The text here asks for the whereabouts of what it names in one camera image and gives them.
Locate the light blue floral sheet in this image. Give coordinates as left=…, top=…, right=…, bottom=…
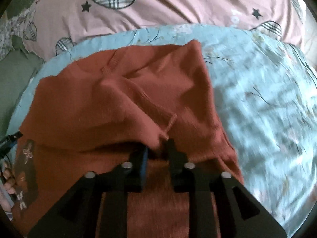
left=6, top=23, right=317, bottom=238

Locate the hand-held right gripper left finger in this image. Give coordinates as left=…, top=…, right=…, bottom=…
left=27, top=146, right=149, bottom=238

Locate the rust brown garment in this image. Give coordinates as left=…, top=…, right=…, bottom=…
left=11, top=40, right=245, bottom=238

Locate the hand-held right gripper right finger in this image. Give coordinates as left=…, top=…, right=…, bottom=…
left=165, top=139, right=288, bottom=238

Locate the person's left hand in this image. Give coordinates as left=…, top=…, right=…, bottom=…
left=2, top=162, right=17, bottom=195

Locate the pink quilt with plaid hearts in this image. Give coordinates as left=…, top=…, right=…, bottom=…
left=23, top=0, right=312, bottom=62

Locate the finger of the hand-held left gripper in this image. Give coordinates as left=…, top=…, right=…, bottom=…
left=0, top=132, right=23, bottom=155

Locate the green pillow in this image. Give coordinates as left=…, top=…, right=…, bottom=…
left=0, top=36, right=46, bottom=134

